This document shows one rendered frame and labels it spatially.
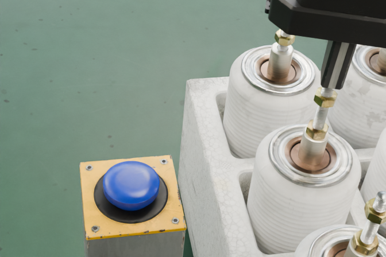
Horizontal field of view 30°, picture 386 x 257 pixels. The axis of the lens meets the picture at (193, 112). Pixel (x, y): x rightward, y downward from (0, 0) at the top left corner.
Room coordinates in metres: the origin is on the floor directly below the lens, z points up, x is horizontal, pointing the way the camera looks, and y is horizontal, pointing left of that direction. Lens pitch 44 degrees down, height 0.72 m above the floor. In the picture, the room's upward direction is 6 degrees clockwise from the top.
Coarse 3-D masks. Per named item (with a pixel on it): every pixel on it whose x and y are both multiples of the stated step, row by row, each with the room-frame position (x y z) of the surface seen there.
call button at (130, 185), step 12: (120, 168) 0.34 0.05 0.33; (132, 168) 0.34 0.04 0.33; (144, 168) 0.34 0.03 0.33; (108, 180) 0.33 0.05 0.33; (120, 180) 0.33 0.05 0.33; (132, 180) 0.33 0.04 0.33; (144, 180) 0.33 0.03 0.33; (156, 180) 0.33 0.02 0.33; (108, 192) 0.32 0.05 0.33; (120, 192) 0.32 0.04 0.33; (132, 192) 0.32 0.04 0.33; (144, 192) 0.32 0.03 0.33; (156, 192) 0.32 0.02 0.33; (120, 204) 0.31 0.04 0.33; (132, 204) 0.31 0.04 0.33; (144, 204) 0.31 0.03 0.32
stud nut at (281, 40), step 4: (276, 32) 0.56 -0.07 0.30; (280, 32) 0.56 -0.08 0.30; (276, 36) 0.56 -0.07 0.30; (280, 36) 0.55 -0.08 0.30; (292, 36) 0.56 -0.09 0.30; (276, 40) 0.56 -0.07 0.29; (280, 40) 0.55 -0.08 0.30; (284, 40) 0.55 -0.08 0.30; (288, 40) 0.55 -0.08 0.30; (292, 40) 0.56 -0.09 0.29; (280, 44) 0.55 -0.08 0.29; (284, 44) 0.55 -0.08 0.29; (288, 44) 0.55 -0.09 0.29
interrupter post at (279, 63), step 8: (272, 48) 0.56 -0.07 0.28; (288, 48) 0.56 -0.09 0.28; (272, 56) 0.55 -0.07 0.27; (280, 56) 0.55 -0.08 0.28; (288, 56) 0.55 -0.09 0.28; (272, 64) 0.55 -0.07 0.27; (280, 64) 0.55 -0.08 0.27; (288, 64) 0.55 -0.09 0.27; (272, 72) 0.55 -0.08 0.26; (280, 72) 0.55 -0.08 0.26; (288, 72) 0.56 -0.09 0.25
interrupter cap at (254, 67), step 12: (264, 48) 0.59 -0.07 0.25; (252, 60) 0.57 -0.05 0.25; (264, 60) 0.57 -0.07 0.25; (300, 60) 0.58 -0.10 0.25; (252, 72) 0.55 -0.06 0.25; (264, 72) 0.56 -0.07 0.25; (300, 72) 0.56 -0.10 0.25; (312, 72) 0.56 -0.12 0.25; (252, 84) 0.53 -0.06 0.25; (264, 84) 0.53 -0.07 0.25; (276, 84) 0.53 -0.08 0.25; (288, 84) 0.54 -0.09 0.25; (300, 84) 0.54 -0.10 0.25
